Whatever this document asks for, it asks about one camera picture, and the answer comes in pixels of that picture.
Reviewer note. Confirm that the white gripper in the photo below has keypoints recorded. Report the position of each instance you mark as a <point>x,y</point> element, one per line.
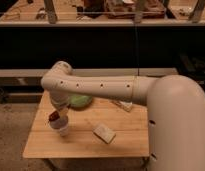
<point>61,107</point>

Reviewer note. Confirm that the red pepper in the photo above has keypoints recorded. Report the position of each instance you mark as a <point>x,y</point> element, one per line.
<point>54,116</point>

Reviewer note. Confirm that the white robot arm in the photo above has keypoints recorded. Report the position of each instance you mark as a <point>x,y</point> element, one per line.
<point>175,106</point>

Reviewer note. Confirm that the white ceramic cup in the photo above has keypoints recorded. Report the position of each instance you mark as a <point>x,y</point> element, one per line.
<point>60,125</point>

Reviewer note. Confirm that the green plate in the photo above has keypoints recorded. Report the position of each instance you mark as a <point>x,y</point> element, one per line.
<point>80,101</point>

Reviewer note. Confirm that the beige sponge block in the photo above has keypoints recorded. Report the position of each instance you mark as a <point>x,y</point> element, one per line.
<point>104,132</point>

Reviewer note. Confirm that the wooden table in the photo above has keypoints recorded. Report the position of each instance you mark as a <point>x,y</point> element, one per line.
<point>131,130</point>

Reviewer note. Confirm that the white crumpled packet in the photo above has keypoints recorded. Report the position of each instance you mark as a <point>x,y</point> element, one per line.
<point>127,106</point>

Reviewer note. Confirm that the long wooden bench shelf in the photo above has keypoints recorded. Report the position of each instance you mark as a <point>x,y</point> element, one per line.
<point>101,13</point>

